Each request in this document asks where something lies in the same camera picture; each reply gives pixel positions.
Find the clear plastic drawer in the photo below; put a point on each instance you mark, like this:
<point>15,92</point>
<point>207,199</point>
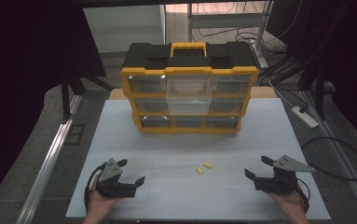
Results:
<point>188,100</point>

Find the white panel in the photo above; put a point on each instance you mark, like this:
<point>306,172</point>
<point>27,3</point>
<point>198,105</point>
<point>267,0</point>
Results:
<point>123,28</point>

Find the person's left hand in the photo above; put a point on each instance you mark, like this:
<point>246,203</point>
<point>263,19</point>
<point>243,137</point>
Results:
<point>100,202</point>

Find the person's right hand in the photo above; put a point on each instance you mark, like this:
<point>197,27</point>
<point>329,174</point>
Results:
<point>286,200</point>

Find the yellow foam earplug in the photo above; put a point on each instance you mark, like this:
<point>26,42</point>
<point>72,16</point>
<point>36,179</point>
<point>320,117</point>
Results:
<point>207,165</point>
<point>199,170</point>

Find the black metal stand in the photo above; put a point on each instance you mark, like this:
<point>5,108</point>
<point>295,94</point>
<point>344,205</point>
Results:
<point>319,93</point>
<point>65,99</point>

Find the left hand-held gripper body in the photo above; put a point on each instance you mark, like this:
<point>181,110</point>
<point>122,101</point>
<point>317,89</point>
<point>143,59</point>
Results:
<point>110,171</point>

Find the grey metal desk frame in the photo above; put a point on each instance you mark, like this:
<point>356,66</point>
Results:
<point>226,20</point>

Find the set of closed clear drawers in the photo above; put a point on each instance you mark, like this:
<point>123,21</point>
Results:
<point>148,84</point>

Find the dark curtain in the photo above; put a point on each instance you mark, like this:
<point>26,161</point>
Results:
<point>350,56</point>
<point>27,62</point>

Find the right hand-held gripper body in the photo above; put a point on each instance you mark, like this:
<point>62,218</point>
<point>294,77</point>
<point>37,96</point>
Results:
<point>286,174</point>

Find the aluminium floor rail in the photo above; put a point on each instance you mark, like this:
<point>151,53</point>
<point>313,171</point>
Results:
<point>47,168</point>
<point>347,161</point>

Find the white power strip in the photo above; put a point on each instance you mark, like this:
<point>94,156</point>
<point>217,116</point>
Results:
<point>305,117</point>

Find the yellow and black organizer cabinet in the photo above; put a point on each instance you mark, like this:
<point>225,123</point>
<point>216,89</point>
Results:
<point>188,71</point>

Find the black floor bracket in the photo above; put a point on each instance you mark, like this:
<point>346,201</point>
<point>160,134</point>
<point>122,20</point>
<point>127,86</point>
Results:
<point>74,134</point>

